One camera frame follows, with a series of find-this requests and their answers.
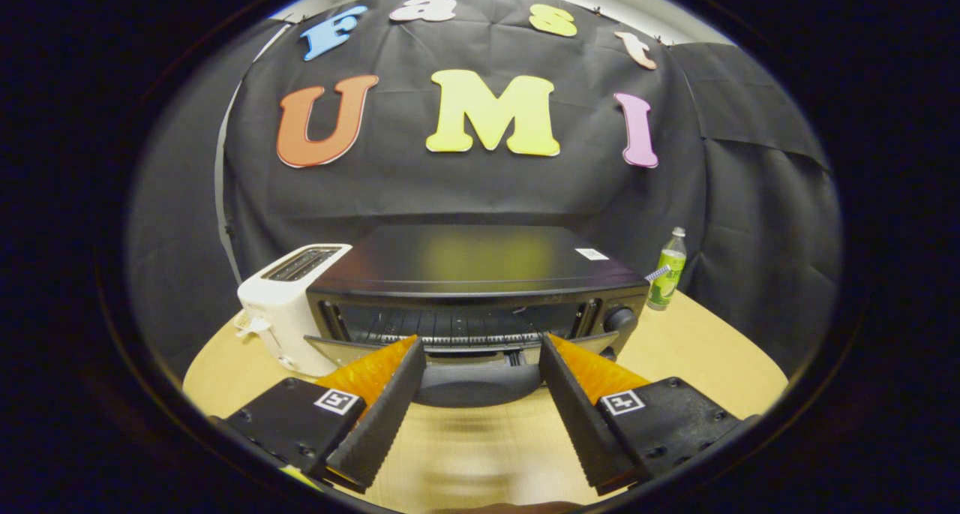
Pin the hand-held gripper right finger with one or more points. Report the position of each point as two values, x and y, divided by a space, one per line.
577 424

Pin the white pop-up toaster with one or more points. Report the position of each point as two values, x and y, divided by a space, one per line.
277 311

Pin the green drink bottle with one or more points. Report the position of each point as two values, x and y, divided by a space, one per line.
667 274

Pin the striped white straw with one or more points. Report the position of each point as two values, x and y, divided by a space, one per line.
658 273

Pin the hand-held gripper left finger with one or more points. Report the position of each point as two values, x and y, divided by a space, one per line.
382 424

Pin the black toaster oven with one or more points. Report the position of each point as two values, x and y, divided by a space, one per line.
480 263

